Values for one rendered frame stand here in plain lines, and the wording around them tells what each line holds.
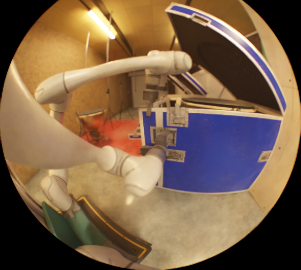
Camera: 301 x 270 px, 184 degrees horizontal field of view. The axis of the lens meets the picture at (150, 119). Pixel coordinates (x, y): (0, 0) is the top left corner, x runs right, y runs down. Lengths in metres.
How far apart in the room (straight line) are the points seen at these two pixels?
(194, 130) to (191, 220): 0.89
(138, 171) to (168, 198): 0.89
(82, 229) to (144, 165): 0.63
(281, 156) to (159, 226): 1.31
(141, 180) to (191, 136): 0.40
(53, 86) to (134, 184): 0.45
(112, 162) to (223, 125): 0.58
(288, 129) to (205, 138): 0.92
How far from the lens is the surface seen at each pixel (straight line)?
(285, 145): 1.21
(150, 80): 0.53
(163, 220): 1.07
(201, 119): 0.55
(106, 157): 0.34
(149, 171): 0.31
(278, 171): 1.30
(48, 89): 0.45
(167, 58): 0.40
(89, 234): 0.73
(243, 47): 0.72
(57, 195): 0.70
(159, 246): 1.05
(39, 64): 2.72
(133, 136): 2.26
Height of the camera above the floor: 1.05
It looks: 16 degrees down
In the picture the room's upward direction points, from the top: 4 degrees counter-clockwise
